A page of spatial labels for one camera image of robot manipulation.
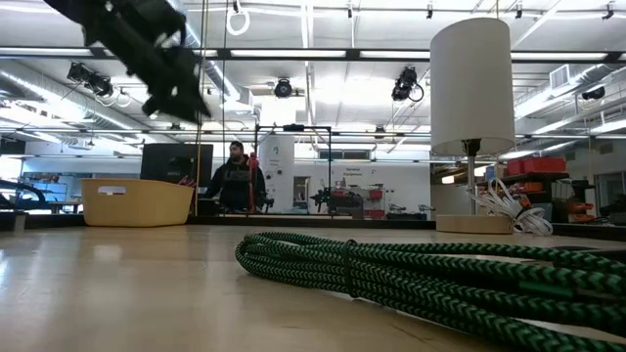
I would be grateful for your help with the red hanging item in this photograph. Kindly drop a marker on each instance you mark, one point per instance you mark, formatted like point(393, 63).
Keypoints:
point(253, 166)

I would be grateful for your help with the shelf with red bins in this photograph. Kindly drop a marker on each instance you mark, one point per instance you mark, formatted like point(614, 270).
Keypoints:
point(535, 165)

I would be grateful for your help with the white shade table lamp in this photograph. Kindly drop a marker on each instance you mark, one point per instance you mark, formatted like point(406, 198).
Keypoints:
point(472, 88)

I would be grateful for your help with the person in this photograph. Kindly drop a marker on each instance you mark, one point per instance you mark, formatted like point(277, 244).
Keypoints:
point(235, 186)

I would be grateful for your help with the yellow plastic bin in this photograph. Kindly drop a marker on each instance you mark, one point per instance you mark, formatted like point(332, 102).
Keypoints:
point(137, 205)

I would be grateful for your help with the black background rig frame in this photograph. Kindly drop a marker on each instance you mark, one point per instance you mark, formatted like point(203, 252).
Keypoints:
point(293, 128)

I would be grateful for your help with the black ceiling spotlight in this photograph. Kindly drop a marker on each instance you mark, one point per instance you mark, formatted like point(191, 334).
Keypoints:
point(283, 88)
point(405, 84)
point(593, 93)
point(90, 80)

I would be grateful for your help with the black aluminium table frame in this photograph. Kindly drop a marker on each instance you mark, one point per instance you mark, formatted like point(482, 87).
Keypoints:
point(313, 222)

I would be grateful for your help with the black monitor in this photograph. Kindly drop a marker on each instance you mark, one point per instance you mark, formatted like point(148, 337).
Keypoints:
point(166, 163)

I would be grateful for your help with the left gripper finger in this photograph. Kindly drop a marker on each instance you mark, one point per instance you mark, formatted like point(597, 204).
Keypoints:
point(155, 93)
point(188, 88)

